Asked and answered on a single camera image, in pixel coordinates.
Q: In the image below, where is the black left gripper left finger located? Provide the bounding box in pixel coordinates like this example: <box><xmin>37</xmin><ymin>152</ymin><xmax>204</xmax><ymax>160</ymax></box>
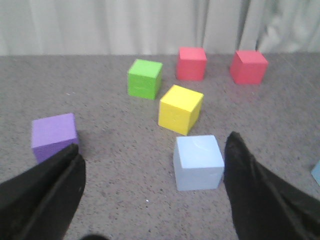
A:
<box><xmin>0</xmin><ymin>143</ymin><xmax>86</xmax><ymax>240</ymax></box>

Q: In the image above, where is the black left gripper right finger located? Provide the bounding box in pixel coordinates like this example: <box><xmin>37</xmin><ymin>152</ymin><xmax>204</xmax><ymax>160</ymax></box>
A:
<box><xmin>223</xmin><ymin>131</ymin><xmax>320</xmax><ymax>240</ymax></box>

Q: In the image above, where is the textured light blue foam block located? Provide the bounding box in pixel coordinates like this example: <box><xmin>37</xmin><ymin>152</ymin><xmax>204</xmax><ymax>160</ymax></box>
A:
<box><xmin>311</xmin><ymin>161</ymin><xmax>320</xmax><ymax>185</ymax></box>

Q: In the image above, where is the smooth light blue foam block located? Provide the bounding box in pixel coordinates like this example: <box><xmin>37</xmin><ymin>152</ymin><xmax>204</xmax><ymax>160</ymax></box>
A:
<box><xmin>173</xmin><ymin>135</ymin><xmax>225</xmax><ymax>191</ymax></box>

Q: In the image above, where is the yellow foam block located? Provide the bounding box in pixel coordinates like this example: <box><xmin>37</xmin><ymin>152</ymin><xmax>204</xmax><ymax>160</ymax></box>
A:
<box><xmin>158</xmin><ymin>84</ymin><xmax>204</xmax><ymax>136</ymax></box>

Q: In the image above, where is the right red foam block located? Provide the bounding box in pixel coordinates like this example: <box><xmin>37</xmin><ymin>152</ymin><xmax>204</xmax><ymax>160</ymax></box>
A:
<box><xmin>229</xmin><ymin>50</ymin><xmax>269</xmax><ymax>85</ymax></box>

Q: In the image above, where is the red foam block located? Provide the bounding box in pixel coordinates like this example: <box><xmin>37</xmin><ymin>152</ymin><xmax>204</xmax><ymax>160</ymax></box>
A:
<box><xmin>176</xmin><ymin>47</ymin><xmax>207</xmax><ymax>81</ymax></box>
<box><xmin>229</xmin><ymin>50</ymin><xmax>269</xmax><ymax>85</ymax></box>

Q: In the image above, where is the left red foam block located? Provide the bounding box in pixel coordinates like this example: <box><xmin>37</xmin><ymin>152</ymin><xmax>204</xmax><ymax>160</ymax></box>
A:
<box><xmin>176</xmin><ymin>47</ymin><xmax>207</xmax><ymax>81</ymax></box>

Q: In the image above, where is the green foam block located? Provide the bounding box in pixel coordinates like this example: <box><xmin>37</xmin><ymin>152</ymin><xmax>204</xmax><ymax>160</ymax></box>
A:
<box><xmin>127</xmin><ymin>59</ymin><xmax>163</xmax><ymax>100</ymax></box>

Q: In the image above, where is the grey pleated curtain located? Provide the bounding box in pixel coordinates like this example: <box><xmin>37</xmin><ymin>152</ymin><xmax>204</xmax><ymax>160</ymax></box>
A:
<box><xmin>0</xmin><ymin>0</ymin><xmax>320</xmax><ymax>56</ymax></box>

